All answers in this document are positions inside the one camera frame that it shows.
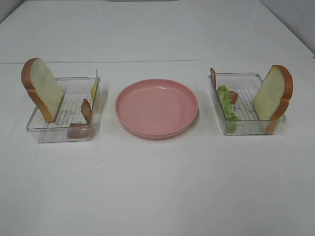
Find bacon strip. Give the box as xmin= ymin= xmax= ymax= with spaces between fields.
xmin=67 ymin=98 xmax=92 ymax=139
xmin=210 ymin=67 xmax=238 ymax=104

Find bread slice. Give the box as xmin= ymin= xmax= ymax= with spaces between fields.
xmin=21 ymin=58 xmax=64 ymax=122
xmin=253 ymin=65 xmax=293 ymax=134

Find right clear plastic container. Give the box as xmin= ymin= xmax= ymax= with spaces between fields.
xmin=209 ymin=73 xmax=286 ymax=135

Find left clear plastic container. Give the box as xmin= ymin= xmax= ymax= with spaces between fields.
xmin=26 ymin=74 xmax=103 ymax=143

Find pink plate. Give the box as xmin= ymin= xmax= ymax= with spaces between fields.
xmin=115 ymin=79 xmax=198 ymax=139

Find clear plastic container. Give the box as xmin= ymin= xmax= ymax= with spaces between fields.
xmin=26 ymin=74 xmax=103 ymax=143
xmin=209 ymin=73 xmax=286 ymax=135

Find green lettuce leaf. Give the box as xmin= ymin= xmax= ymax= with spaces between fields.
xmin=217 ymin=85 xmax=239 ymax=121

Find yellow cheese slice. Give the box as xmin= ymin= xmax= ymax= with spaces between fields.
xmin=91 ymin=79 xmax=98 ymax=103

